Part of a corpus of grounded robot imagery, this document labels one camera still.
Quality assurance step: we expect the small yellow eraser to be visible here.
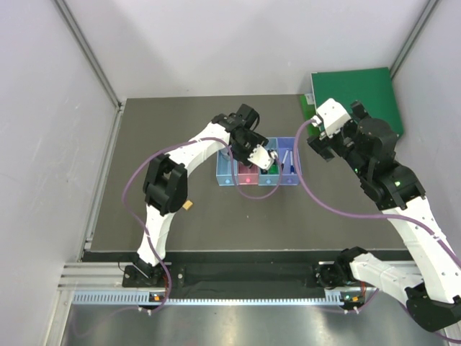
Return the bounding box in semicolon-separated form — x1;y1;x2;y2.
183;200;193;210

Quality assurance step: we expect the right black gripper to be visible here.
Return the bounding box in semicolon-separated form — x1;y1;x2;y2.
308;101;370;179

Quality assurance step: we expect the pink bin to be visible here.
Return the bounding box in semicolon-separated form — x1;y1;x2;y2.
237;169;259;185

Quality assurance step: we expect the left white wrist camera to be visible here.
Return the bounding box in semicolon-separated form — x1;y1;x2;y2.
248;144;278;171

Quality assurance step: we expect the black capped white marker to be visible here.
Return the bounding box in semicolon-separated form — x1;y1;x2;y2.
281;150;290;170

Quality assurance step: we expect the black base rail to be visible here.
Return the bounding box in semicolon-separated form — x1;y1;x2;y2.
122;261;381;300

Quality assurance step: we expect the purple bin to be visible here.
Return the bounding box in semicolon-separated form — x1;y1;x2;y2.
276;137;300;186

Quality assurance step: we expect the green ring binder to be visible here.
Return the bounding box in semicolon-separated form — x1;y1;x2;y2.
300;67;404;137

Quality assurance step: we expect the grey clear jar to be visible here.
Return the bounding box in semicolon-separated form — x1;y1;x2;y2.
220;149;232;161

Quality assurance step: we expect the slotted cable duct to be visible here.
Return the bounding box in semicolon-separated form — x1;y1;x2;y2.
72;290;364;306

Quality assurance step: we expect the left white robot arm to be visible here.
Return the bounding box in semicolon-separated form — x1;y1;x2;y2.
133;104;275;286

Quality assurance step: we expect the green highlighter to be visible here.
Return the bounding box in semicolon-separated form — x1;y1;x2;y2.
268;163;279;176

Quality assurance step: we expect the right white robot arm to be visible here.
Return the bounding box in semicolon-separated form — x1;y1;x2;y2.
308;98;460;332

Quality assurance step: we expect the light blue bin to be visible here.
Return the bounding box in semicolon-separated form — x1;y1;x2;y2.
259;137;281;186
215;152;238;187

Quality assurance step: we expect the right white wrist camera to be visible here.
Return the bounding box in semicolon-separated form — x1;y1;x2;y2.
313;98;352;140

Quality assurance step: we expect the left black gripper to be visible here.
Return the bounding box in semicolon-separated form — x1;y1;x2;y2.
227;129;267;168

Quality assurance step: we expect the blue capped white marker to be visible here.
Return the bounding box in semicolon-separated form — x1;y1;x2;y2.
289;151;295;174

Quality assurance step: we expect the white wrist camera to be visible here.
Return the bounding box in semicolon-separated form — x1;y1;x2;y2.
248;144;278;171
313;98;352;140

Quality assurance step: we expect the blue jar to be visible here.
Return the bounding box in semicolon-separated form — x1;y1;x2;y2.
238;162;258;171

